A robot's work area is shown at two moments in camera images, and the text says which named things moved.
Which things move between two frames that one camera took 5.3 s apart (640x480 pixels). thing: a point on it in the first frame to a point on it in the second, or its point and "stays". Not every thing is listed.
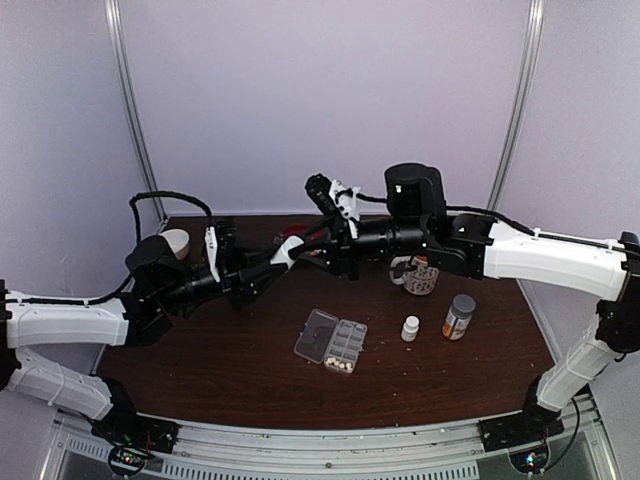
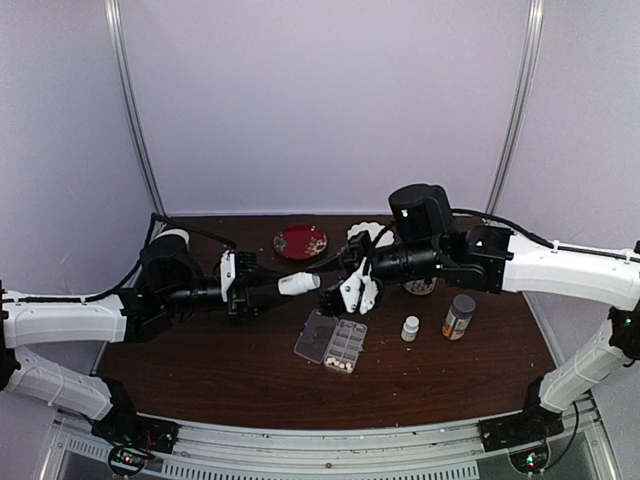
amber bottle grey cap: [459, 317] stays
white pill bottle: [282, 256] to [295, 283]
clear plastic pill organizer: [337, 343] stays
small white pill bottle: [410, 328] stays
